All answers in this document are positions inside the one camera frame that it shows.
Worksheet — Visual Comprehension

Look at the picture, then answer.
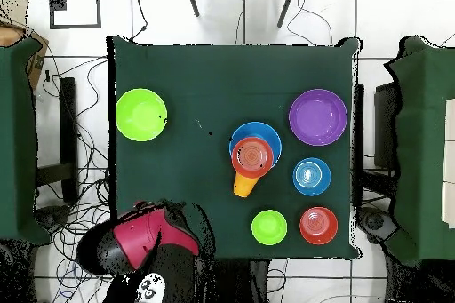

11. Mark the orange bowl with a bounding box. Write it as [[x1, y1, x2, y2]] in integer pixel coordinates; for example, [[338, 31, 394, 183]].
[[230, 136, 275, 179], [299, 206, 339, 246]]

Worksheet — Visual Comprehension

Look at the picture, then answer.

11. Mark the large blue bowl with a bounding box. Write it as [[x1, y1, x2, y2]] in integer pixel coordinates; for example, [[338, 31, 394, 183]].
[[228, 121, 283, 170]]

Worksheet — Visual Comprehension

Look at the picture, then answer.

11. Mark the orange-yellow stepped cup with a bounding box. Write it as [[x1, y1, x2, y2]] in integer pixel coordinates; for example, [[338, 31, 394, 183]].
[[232, 171, 259, 199]]

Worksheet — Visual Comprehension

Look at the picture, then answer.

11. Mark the dark green tablecloth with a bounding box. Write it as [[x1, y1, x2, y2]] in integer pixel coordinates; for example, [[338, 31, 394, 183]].
[[107, 35, 361, 261]]

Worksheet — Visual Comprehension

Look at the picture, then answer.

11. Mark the small light green bowl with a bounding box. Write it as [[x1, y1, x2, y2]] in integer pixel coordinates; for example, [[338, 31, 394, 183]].
[[251, 209, 288, 246]]

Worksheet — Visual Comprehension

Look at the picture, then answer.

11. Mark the small blue bowl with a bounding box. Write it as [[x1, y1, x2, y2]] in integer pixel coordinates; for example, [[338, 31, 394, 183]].
[[291, 157, 332, 197]]

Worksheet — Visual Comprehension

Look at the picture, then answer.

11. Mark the large green bowl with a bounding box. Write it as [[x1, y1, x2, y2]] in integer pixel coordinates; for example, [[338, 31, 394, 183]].
[[115, 88, 168, 143]]

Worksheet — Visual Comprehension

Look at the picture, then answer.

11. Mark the purple bowl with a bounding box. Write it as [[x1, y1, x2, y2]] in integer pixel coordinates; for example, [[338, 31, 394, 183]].
[[288, 88, 348, 147]]

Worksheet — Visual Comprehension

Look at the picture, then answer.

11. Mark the black tripod leg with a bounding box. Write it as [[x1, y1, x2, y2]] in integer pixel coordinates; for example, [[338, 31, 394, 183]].
[[276, 0, 299, 29], [184, 0, 201, 19]]

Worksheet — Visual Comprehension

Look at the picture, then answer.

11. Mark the black box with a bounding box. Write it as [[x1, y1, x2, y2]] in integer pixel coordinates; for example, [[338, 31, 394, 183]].
[[372, 82, 401, 171]]

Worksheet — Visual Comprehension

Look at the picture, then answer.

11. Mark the black floor stand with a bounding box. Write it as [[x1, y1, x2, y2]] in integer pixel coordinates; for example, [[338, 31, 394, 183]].
[[35, 76, 80, 204]]

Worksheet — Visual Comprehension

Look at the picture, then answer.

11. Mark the grey stand base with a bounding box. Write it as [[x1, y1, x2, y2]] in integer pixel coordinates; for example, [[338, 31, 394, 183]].
[[33, 204, 72, 234], [356, 205, 399, 244]]

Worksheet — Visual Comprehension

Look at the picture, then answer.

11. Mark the green cloth side table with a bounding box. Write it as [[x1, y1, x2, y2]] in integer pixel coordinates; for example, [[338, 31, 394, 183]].
[[0, 37, 52, 246], [383, 36, 455, 268]]

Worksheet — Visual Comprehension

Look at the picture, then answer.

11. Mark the brown cardboard box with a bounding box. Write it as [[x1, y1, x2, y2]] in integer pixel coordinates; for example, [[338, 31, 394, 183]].
[[0, 24, 50, 88]]

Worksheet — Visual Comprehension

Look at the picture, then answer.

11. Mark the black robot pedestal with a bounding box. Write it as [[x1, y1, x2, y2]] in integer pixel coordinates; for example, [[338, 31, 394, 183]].
[[212, 259, 273, 303]]

